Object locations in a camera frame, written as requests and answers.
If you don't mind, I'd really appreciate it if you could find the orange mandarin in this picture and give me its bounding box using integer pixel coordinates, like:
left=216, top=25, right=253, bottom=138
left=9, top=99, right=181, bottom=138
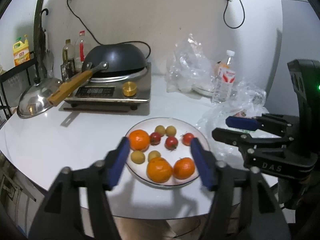
left=129, top=129, right=150, bottom=151
left=146, top=157, right=173, bottom=183
left=173, top=157, right=195, bottom=180

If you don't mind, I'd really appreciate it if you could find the yellow green longan fruit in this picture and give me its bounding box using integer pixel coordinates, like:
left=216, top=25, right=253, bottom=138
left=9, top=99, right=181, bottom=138
left=165, top=126, right=177, bottom=137

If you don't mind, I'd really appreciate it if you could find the yellow green longan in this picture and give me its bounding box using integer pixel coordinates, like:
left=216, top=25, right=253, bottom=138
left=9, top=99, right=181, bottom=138
left=130, top=151, right=145, bottom=164
left=155, top=125, right=166, bottom=137
left=148, top=150, right=161, bottom=162

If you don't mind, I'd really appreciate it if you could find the orange mandarin front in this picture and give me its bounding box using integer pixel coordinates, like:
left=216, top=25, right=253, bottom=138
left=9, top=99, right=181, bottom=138
left=146, top=157, right=173, bottom=183

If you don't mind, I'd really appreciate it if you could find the crumpled bag right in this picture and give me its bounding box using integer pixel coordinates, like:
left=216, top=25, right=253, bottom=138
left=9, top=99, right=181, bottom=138
left=231, top=79, right=268, bottom=112

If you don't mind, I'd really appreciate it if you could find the printed clear plastic bag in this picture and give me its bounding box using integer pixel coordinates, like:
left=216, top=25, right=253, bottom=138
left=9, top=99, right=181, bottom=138
left=196, top=101, right=277, bottom=170

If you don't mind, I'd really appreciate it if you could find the clear water bottle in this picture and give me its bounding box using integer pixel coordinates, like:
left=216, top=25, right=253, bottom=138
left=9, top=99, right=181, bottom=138
left=212, top=50, right=235, bottom=103

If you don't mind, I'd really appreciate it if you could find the white dish under bag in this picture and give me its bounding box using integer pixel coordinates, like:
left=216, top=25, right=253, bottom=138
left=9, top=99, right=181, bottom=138
left=193, top=86, right=214, bottom=97

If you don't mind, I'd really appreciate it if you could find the large orange at back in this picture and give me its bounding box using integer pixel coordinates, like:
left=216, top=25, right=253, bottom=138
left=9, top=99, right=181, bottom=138
left=215, top=61, right=229, bottom=73

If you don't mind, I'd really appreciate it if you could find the crumpled clear plastic bag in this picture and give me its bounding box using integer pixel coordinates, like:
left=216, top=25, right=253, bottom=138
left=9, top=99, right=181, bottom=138
left=165, top=34, right=215, bottom=94

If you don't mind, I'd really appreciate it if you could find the white round plate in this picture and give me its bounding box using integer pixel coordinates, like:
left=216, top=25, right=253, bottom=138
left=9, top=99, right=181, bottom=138
left=126, top=118, right=210, bottom=188

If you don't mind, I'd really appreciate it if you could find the grey refrigerator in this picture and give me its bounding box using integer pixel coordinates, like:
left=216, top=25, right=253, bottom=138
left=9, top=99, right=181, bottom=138
left=265, top=0, right=319, bottom=116

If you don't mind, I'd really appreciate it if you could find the steel induction cooker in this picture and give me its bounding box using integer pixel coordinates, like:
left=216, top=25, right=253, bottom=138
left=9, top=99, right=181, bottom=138
left=65, top=63, right=151, bottom=112

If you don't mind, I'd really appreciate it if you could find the steel pot lid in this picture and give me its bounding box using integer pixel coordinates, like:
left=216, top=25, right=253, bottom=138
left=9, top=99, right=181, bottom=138
left=17, top=77, right=62, bottom=119

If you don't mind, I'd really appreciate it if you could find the dark vertical pipe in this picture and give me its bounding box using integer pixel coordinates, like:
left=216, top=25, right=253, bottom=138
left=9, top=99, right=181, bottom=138
left=33, top=0, right=49, bottom=79

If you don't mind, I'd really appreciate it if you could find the black metal shelf rack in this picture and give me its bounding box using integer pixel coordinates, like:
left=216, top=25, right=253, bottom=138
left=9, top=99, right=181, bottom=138
left=1, top=51, right=36, bottom=121

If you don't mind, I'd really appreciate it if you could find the oil bottle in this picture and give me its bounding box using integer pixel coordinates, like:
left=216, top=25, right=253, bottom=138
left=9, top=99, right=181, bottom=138
left=61, top=39, right=75, bottom=81

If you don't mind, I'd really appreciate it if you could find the yellow detergent bottle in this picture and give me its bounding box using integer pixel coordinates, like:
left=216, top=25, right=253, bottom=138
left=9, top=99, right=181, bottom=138
left=12, top=35, right=30, bottom=66

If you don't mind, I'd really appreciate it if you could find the red label sauce bottle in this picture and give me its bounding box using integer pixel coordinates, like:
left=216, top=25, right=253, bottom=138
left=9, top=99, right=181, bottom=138
left=75, top=30, right=92, bottom=73

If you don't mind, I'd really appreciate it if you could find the black hood power cable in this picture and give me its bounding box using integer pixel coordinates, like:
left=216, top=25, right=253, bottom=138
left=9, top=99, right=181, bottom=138
left=223, top=0, right=246, bottom=29

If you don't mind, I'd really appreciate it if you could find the black wok with wooden handle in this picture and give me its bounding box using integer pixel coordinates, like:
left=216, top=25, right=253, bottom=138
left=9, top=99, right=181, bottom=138
left=48, top=43, right=147, bottom=106

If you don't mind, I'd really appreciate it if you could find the black cooker power cable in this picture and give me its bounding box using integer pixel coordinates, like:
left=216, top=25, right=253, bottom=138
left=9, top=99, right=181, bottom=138
left=66, top=0, right=152, bottom=63

